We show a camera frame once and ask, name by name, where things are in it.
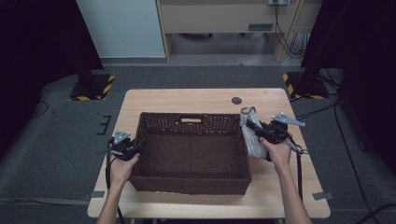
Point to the black yellow striped stand base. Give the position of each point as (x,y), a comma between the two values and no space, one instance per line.
(306,87)
(93,88)

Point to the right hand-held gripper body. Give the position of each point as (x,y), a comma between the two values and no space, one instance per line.
(277,133)

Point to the beige wooden cabinet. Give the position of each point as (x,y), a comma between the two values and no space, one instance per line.
(218,18)

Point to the person's left hand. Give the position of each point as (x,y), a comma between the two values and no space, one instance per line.
(121,172)

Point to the white power strip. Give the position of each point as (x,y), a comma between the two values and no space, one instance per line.
(278,2)

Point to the grey striped cloth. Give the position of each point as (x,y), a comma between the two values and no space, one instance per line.
(253,144)

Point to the round black table grommet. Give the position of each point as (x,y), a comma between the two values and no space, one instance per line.
(236,100)

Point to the grey tape strip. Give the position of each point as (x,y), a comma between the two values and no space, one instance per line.
(323,196)
(93,195)

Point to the white board panel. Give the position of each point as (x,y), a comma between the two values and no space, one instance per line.
(121,28)

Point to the brown woven basket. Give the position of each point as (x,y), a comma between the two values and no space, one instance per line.
(190,155)

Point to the black curtain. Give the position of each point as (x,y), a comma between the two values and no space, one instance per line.
(364,46)
(37,46)

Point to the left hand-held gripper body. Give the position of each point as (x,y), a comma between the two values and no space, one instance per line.
(123,149)

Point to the person's right hand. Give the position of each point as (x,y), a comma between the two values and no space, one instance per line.
(283,154)

